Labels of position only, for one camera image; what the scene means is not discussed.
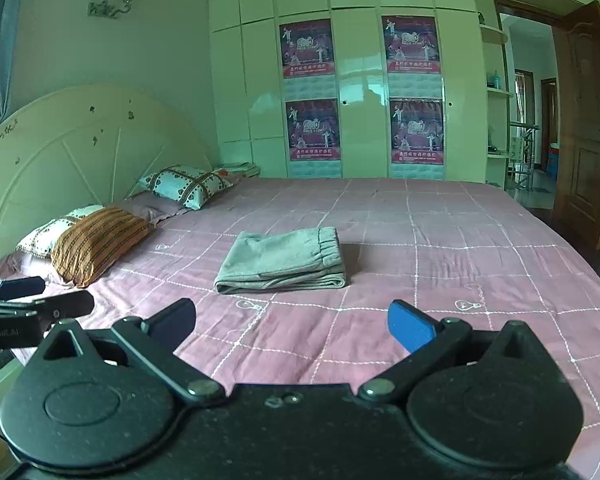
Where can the grey-green pants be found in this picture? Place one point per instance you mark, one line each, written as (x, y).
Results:
(280, 260)

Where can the orange striped pillow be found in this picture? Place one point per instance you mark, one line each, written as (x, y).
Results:
(100, 245)

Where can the cream corner shelf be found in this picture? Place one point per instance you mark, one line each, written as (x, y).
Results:
(499, 91)

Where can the dark shelf item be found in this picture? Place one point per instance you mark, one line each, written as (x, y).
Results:
(493, 147)

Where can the pink pillow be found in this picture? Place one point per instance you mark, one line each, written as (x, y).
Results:
(150, 207)

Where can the white floral pillow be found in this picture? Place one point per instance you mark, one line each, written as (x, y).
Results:
(42, 235)

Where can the wall poster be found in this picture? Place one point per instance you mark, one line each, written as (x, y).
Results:
(411, 45)
(416, 131)
(306, 47)
(313, 130)

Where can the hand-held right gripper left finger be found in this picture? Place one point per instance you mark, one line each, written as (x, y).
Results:
(172, 325)

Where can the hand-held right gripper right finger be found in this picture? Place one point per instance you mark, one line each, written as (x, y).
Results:
(412, 327)

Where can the blue bottle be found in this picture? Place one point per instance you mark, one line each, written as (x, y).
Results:
(495, 80)

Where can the brown wooden door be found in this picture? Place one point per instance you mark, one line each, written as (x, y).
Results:
(585, 110)

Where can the folded light cloth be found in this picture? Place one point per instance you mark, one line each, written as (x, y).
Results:
(237, 167)

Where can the metal railing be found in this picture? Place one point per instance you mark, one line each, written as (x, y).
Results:
(524, 157)

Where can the cream wardrobe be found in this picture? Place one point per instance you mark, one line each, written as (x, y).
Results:
(360, 60)

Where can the white brown patterned pillow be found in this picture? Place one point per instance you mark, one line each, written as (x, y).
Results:
(185, 185)

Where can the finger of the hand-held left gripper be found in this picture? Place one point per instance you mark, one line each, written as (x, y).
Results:
(55, 304)
(15, 287)

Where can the cream headboard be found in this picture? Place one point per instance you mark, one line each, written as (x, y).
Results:
(55, 160)

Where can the blue red box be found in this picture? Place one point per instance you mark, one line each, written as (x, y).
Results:
(554, 160)

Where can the pink checked bedsheet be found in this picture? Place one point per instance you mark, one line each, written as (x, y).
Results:
(430, 240)

